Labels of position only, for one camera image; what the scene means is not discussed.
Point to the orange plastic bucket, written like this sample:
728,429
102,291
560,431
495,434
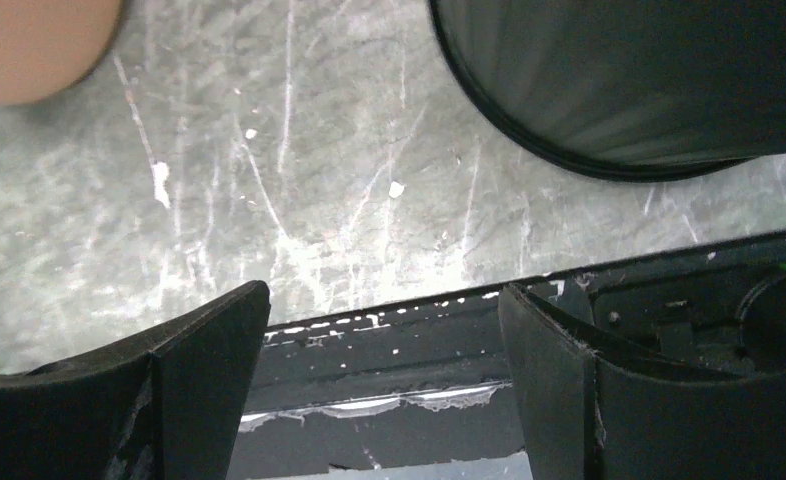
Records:
47,46

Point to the black plastic bucket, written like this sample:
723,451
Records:
636,91

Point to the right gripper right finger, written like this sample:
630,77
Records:
593,405

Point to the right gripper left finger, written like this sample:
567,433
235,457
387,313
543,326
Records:
164,403

